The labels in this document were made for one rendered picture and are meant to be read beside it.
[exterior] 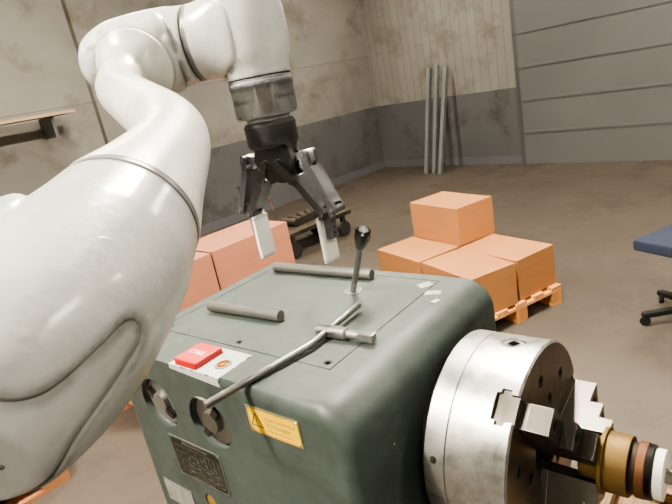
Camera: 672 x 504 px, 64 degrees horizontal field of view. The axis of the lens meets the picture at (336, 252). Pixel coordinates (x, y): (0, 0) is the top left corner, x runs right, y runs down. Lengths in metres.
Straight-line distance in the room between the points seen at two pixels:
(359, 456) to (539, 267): 3.04
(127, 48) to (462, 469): 0.70
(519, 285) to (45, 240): 3.41
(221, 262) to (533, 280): 1.98
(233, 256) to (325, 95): 6.06
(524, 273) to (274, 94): 2.99
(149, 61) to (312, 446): 0.55
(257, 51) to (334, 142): 8.49
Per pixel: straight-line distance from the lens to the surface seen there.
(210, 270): 3.33
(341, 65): 9.53
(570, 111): 8.12
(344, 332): 0.89
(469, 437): 0.80
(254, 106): 0.76
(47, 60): 7.12
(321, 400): 0.76
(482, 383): 0.81
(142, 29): 0.78
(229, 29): 0.76
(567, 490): 0.92
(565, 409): 0.96
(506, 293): 3.52
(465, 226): 3.90
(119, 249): 0.30
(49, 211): 0.31
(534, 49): 8.25
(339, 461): 0.78
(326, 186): 0.76
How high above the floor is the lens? 1.66
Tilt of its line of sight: 17 degrees down
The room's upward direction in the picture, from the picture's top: 11 degrees counter-clockwise
